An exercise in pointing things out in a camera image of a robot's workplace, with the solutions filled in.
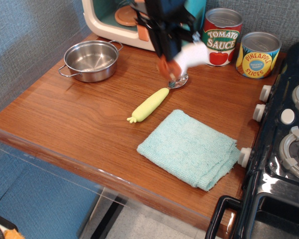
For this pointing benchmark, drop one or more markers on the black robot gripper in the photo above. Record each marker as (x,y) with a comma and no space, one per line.
(169,22)

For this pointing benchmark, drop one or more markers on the brown plush toy mushroom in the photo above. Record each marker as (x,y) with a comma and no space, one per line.
(191,55)

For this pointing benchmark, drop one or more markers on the light blue folded cloth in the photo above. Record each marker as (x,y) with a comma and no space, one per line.
(190,150)

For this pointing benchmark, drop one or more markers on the teal toy microwave oven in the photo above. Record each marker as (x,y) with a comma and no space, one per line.
(116,20)

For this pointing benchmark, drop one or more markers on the tomato sauce toy can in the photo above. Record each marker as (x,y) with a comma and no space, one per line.
(221,30)

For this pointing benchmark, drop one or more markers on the small stainless steel pot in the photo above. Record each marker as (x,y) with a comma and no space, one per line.
(91,61)

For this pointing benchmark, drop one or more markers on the pineapple slices toy can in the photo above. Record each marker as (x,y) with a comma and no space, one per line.
(258,54)

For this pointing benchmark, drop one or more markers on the black toy stove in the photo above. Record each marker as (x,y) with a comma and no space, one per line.
(269,207)

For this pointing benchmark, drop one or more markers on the orange plush item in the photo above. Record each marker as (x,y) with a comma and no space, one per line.
(13,234)

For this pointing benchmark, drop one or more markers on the spoon with green corn handle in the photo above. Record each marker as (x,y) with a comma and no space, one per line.
(152,102)

